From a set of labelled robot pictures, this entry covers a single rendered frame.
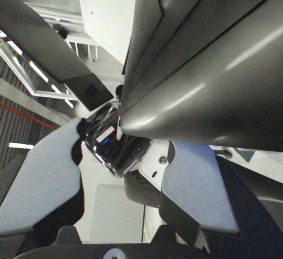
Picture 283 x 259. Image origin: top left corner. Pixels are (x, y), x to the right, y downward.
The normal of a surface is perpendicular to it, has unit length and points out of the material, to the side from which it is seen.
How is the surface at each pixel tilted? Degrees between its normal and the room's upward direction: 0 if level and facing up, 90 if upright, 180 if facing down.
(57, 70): 131
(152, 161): 54
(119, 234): 90
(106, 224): 90
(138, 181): 88
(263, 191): 47
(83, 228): 90
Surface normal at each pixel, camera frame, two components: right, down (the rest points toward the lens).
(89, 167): 0.12, -0.22
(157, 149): -0.51, -0.06
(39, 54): 0.77, -0.56
